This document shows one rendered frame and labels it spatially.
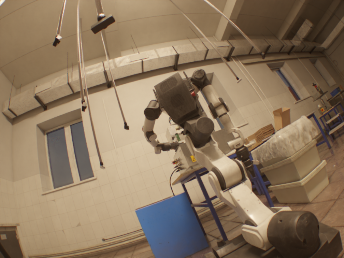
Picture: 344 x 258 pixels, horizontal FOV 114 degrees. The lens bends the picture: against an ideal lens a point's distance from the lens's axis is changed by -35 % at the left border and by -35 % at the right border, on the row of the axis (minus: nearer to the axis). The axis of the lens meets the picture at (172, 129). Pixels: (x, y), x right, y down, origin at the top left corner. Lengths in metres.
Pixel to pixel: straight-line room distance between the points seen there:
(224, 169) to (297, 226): 0.50
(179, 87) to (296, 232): 1.01
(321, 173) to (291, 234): 1.20
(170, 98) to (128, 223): 2.50
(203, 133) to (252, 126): 3.27
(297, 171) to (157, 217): 1.28
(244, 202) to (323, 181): 1.06
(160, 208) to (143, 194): 1.55
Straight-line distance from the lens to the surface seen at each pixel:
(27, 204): 4.12
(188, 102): 1.11
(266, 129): 3.25
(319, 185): 1.75
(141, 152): 3.30
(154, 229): 1.65
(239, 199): 0.90
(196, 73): 1.28
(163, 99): 1.15
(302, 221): 0.64
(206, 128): 1.00
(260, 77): 5.47
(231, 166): 0.94
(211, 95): 1.22
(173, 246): 1.70
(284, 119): 3.05
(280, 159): 1.69
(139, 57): 4.00
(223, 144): 1.75
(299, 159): 1.59
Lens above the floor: 0.61
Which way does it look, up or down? 20 degrees up
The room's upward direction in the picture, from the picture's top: 24 degrees counter-clockwise
